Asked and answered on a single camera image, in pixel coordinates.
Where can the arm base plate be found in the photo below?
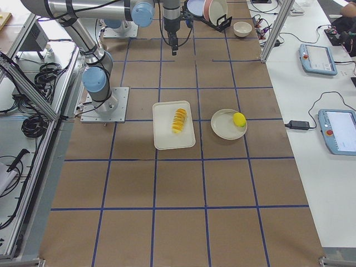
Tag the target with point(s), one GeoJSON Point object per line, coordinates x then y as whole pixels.
{"type": "Point", "coordinates": [113, 110]}
{"type": "Point", "coordinates": [119, 29]}

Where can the pink plate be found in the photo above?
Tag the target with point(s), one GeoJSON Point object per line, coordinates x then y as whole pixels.
{"type": "Point", "coordinates": [206, 7]}

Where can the brown paper table cover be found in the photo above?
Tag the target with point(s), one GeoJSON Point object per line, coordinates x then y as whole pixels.
{"type": "Point", "coordinates": [122, 202]}

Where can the far teach pendant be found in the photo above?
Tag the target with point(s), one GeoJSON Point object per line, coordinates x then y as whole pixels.
{"type": "Point", "coordinates": [317, 60]}

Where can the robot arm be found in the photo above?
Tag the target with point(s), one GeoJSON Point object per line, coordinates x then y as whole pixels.
{"type": "Point", "coordinates": [69, 14]}
{"type": "Point", "coordinates": [171, 11]}

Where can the teach pendant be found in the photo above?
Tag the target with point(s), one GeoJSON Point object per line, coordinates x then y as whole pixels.
{"type": "Point", "coordinates": [317, 60]}
{"type": "Point", "coordinates": [338, 130]}

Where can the yellow lemon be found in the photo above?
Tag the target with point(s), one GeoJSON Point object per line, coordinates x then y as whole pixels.
{"type": "Point", "coordinates": [239, 119]}

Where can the black plate rack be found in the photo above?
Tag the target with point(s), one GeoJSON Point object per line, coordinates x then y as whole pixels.
{"type": "Point", "coordinates": [223, 22]}

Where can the black power adapter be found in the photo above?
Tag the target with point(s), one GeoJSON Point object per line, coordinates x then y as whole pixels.
{"type": "Point", "coordinates": [298, 125]}

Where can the aluminium frame post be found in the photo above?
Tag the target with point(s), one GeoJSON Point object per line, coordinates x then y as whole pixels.
{"type": "Point", "coordinates": [277, 26]}

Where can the cream plate in rack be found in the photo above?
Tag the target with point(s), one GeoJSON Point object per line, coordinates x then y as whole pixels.
{"type": "Point", "coordinates": [217, 9]}

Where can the cream bowl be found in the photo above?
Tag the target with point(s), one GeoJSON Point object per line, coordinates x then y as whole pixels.
{"type": "Point", "coordinates": [242, 29]}

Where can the white rectangular tray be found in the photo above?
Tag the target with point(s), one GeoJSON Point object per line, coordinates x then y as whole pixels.
{"type": "Point", "coordinates": [164, 138]}

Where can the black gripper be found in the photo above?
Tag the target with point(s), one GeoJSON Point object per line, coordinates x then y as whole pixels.
{"type": "Point", "coordinates": [171, 25]}

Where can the cream round plate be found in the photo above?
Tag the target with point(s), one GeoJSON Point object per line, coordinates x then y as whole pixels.
{"type": "Point", "coordinates": [222, 124]}

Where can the blue plate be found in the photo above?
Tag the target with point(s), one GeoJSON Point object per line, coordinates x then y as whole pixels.
{"type": "Point", "coordinates": [196, 7]}

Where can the spiral orange bread roll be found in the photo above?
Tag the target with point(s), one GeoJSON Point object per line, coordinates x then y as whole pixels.
{"type": "Point", "coordinates": [179, 120]}

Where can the near teach pendant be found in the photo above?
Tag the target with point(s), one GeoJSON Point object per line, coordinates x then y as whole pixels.
{"type": "Point", "coordinates": [338, 130]}

